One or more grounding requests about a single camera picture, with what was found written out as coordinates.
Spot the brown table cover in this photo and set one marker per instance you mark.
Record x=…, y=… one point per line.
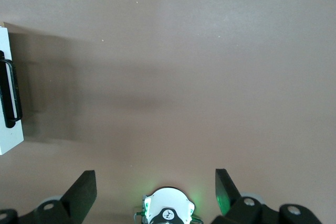
x=183, y=77

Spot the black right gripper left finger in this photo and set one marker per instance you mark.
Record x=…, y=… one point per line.
x=63, y=209

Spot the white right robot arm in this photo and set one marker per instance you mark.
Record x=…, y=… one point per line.
x=168, y=200

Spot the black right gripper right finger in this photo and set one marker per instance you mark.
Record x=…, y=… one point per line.
x=236, y=211

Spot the wooden drawer with white front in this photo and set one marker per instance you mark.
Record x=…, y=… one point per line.
x=13, y=137

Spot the right arm base connector block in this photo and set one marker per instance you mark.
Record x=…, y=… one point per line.
x=141, y=211

